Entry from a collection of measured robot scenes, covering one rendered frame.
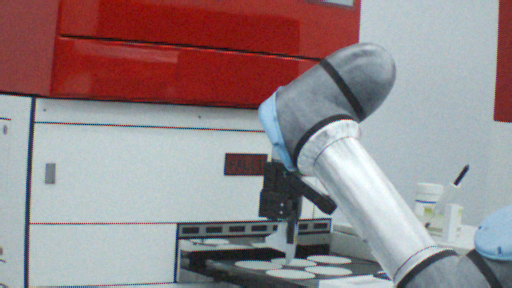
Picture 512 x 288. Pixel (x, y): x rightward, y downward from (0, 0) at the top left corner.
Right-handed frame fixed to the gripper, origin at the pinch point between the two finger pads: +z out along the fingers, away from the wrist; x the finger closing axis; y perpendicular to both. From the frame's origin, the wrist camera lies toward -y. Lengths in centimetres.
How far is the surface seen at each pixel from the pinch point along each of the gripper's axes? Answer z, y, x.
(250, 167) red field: -17.4, 11.7, -10.8
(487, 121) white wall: -28, -64, -327
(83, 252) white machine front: 0.3, 39.1, 20.5
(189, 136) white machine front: -23.6, 22.9, 1.7
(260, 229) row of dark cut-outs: -3.6, 9.0, -14.7
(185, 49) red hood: -41.2, 23.4, 9.9
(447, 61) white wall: -56, -39, -297
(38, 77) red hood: -34, 48, 30
